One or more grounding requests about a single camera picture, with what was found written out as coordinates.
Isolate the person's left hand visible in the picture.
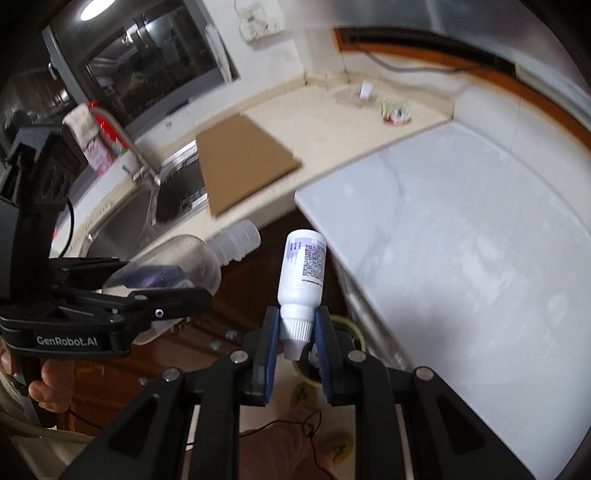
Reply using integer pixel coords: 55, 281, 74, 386
28, 359, 77, 415

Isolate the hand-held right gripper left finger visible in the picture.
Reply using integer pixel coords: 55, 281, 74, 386
85, 305, 281, 480

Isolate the pink trouser leg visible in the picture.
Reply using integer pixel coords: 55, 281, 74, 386
240, 406, 352, 480

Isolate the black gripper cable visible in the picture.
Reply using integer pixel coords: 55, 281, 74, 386
50, 198, 75, 258

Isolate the yellow slipper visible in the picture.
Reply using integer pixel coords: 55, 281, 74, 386
292, 381, 319, 407
323, 429, 356, 464

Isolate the steel faucet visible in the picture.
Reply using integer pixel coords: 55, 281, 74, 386
88, 106, 162, 185

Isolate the wire dish rack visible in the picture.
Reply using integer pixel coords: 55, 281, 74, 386
154, 157, 208, 227

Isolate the dark cable along counter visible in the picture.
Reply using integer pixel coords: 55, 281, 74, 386
365, 48, 485, 75

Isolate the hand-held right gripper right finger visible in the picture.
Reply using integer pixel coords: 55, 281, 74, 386
314, 305, 536, 480

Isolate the steel kitchen sink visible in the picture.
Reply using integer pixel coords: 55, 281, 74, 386
85, 138, 208, 259

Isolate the white wall socket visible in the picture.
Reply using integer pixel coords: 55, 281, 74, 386
235, 0, 287, 44

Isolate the clear plastic bottle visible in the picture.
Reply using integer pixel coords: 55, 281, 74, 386
102, 220, 262, 344

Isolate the white plastic bottle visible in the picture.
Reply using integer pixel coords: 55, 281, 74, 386
277, 229, 328, 361

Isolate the colourful wrapper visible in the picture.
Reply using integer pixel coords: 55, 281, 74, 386
381, 102, 413, 126

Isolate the brown wooden cabinet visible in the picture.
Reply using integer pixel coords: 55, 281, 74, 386
69, 208, 347, 435

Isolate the brown cardboard sheet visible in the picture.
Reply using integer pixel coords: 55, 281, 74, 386
196, 114, 303, 217

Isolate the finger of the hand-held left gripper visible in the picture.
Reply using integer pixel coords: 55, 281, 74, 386
46, 257, 185, 296
52, 286, 213, 343

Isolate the beige cloth on faucet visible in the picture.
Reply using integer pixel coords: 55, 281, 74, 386
63, 104, 100, 148

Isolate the dark window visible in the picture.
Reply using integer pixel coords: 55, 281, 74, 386
0, 0, 241, 134

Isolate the beige round trash bin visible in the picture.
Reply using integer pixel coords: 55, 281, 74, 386
291, 314, 370, 384

